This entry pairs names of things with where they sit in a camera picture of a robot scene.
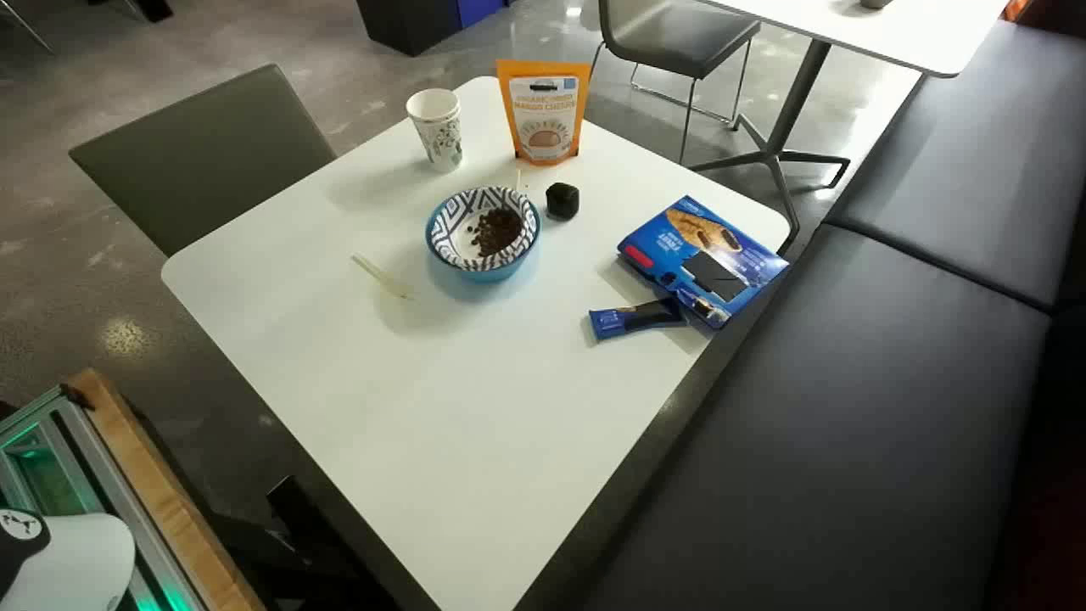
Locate white table with black leg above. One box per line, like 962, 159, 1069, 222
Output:
687, 0, 1010, 247

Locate large black bench cushion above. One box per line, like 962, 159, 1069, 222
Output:
582, 222, 1056, 611

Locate white patterned paper cup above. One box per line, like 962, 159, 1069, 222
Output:
404, 86, 469, 173

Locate cream plastic knife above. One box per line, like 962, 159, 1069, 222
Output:
351, 252, 410, 303

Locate blue snack bar wrapper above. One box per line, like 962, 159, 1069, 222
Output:
583, 295, 690, 342

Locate grey chair with metal legs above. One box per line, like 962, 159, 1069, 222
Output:
590, 0, 763, 167

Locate wooden frame board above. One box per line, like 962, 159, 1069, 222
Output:
59, 367, 265, 611

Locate blue patterned bowl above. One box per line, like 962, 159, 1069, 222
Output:
422, 182, 543, 285

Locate green lit metal frame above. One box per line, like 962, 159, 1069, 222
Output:
0, 388, 212, 611

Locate brown food pieces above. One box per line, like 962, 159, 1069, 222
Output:
464, 205, 526, 262

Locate blue cookie box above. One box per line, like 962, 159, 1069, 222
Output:
615, 192, 794, 334

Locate small black round cap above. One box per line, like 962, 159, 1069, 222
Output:
543, 179, 583, 225

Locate grey upholstered chair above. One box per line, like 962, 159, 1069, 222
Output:
66, 61, 338, 257

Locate orange snack pouch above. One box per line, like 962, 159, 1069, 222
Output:
492, 59, 595, 171

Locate dark cabinet with blue panel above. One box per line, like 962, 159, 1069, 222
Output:
352, 0, 516, 61

